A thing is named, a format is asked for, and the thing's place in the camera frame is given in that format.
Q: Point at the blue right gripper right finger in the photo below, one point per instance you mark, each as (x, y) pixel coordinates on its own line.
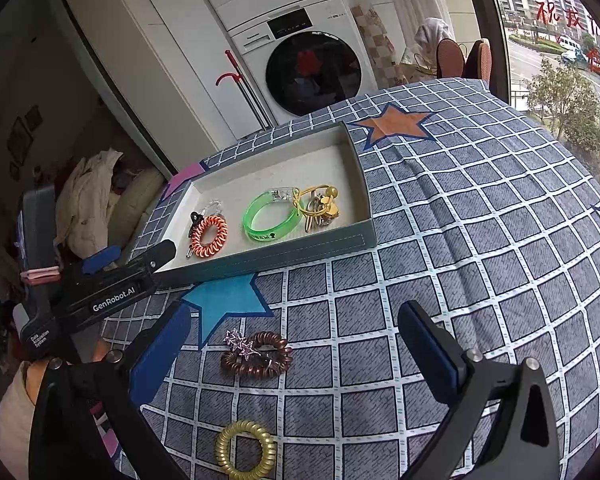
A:
(436, 353)

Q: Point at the brown chair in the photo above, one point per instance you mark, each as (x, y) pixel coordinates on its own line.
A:
(450, 59)
(478, 64)

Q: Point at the brown spiral tie with stars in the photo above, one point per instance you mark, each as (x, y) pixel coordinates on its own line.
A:
(261, 355)

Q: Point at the teal jewelry tray box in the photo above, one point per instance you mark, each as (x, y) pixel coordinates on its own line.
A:
(296, 200)

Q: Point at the beige clothes pile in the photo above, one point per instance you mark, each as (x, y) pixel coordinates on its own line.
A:
(83, 204)

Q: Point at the silver charm pendant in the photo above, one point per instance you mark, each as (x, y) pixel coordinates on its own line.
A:
(321, 211)

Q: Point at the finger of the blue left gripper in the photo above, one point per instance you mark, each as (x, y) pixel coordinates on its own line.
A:
(100, 260)

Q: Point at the black hair clip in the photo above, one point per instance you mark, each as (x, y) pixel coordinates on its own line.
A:
(196, 219)

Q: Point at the green translucent bangle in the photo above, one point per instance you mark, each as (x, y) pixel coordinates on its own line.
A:
(272, 215)

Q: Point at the blue grid bedsheet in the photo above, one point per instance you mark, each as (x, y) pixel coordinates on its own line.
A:
(483, 218)

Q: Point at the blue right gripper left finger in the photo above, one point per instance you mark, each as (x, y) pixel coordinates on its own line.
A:
(153, 351)

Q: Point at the white washing machine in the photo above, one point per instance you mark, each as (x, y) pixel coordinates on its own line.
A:
(304, 57)

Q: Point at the checkered beige towel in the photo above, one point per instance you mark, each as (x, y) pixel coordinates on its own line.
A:
(379, 48)

